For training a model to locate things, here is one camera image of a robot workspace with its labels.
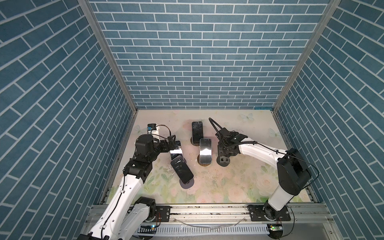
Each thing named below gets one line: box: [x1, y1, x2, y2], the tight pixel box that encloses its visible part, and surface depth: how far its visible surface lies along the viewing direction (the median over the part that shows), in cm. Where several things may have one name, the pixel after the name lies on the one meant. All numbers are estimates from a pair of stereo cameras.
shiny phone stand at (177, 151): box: [170, 140, 183, 160], surface depth 88 cm
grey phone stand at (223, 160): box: [216, 155, 231, 167], surface depth 90 cm
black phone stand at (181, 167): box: [170, 155, 194, 184], surface depth 80 cm
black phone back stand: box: [191, 121, 204, 144], surface depth 98 cm
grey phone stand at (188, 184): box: [179, 177, 195, 189], surface depth 84 cm
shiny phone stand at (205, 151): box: [199, 138, 212, 165], surface depth 90 cm
